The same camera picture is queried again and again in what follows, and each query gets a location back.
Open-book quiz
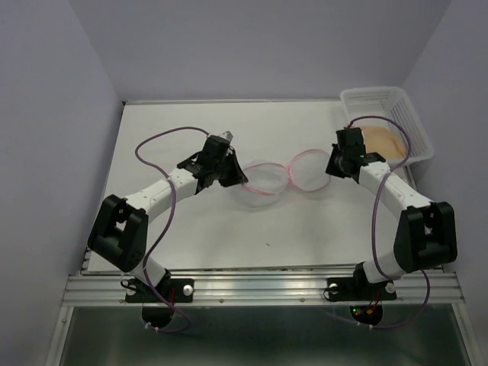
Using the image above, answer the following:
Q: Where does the white mesh laundry bag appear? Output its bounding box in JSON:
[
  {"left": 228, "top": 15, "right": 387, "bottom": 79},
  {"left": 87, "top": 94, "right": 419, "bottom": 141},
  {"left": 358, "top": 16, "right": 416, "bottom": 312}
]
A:
[{"left": 233, "top": 149, "right": 331, "bottom": 208}]

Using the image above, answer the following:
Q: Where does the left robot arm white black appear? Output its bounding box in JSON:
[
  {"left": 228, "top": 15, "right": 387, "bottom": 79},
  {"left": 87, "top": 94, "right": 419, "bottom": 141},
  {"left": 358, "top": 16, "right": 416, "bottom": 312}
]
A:
[{"left": 88, "top": 131, "right": 248, "bottom": 300}]

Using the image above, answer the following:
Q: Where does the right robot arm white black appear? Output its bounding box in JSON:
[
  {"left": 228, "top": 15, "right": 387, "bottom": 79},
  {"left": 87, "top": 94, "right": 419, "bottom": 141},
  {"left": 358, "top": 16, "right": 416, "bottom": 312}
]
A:
[{"left": 326, "top": 127, "right": 458, "bottom": 297}]

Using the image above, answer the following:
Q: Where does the white plastic basket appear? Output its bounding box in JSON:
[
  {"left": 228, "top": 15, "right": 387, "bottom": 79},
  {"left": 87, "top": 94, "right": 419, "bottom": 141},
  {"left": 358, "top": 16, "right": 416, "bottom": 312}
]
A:
[{"left": 340, "top": 86, "right": 434, "bottom": 165}]

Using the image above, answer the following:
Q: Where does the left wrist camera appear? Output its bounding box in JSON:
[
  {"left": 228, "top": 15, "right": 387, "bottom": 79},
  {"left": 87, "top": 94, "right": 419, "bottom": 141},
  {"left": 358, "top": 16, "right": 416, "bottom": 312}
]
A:
[{"left": 223, "top": 131, "right": 233, "bottom": 143}]

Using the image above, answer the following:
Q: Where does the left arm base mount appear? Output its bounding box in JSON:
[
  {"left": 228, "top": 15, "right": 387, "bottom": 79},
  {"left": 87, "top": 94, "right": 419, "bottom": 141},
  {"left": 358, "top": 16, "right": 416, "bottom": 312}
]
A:
[{"left": 120, "top": 278, "right": 194, "bottom": 304}]

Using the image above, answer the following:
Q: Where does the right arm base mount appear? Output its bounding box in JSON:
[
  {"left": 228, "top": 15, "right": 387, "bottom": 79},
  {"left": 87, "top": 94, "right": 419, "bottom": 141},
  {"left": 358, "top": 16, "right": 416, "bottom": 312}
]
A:
[{"left": 323, "top": 263, "right": 397, "bottom": 302}]

